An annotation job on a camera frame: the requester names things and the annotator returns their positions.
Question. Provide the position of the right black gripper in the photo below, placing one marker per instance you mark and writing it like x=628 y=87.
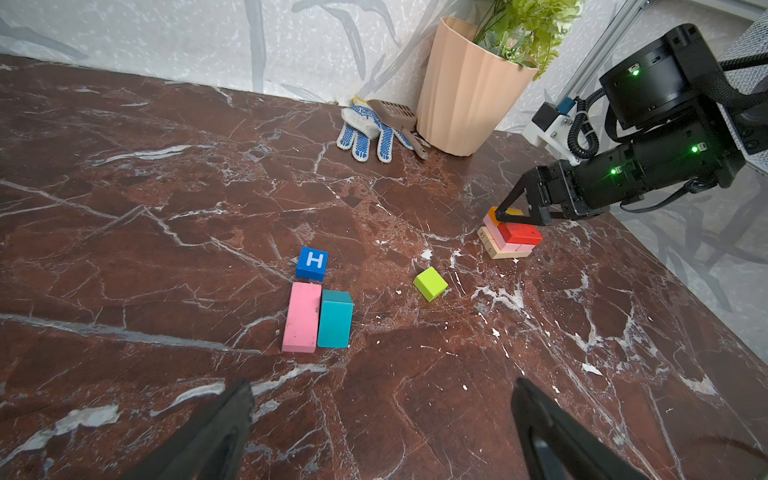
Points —
x=636 y=174

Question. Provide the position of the yellow cylinder block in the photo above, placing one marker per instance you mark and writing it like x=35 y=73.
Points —
x=510 y=211

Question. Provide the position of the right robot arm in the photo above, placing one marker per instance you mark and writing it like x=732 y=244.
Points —
x=666 y=116

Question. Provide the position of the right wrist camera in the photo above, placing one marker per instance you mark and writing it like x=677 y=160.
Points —
x=550 y=126

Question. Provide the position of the natural wood block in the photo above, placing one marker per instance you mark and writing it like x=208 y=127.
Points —
x=494 y=251

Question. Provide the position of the teal block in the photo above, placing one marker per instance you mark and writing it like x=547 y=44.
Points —
x=335 y=319

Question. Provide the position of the red block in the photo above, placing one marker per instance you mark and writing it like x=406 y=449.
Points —
x=519 y=234

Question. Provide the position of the green white artificial flowers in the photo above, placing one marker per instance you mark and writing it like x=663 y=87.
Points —
x=527 y=33

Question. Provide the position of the blue white garden glove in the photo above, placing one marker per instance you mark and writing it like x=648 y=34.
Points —
x=363 y=132

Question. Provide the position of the pink block front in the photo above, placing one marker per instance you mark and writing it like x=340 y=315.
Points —
x=498 y=240

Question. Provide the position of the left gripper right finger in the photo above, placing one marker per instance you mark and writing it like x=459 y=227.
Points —
x=556 y=446

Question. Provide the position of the pink block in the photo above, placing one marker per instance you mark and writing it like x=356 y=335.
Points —
x=498 y=240
x=302 y=321

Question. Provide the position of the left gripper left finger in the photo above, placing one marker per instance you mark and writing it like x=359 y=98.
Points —
x=209 y=446

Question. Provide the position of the small green cube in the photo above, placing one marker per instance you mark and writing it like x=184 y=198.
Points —
x=430 y=284

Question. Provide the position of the beige flower pot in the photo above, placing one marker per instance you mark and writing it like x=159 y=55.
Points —
x=467 y=90

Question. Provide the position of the blue cube block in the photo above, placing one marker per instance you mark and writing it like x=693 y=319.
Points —
x=312 y=264

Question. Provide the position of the pink block upright left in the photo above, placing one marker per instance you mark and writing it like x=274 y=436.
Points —
x=302 y=321

